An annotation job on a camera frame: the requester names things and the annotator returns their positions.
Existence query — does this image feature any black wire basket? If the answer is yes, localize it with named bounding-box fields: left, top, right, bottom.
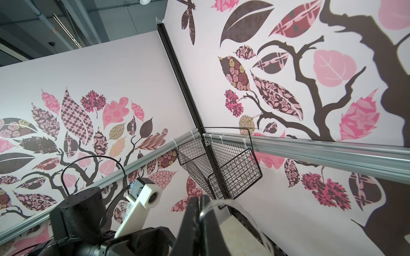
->
left=176, top=127, right=263, bottom=199

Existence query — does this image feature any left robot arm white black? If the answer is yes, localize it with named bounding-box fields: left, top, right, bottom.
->
left=29, top=184, right=176, bottom=256

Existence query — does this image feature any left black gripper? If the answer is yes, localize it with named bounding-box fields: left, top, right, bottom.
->
left=96, top=227, right=176, bottom=256

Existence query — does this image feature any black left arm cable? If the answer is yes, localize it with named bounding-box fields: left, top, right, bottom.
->
left=60, top=155, right=130, bottom=231

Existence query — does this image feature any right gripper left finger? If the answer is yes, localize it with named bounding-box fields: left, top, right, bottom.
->
left=170, top=197, right=200, bottom=256

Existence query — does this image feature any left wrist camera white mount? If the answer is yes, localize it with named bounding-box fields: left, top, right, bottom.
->
left=114, top=178, right=163, bottom=239

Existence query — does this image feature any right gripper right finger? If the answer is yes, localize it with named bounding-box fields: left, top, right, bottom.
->
left=200, top=195, right=231, bottom=256

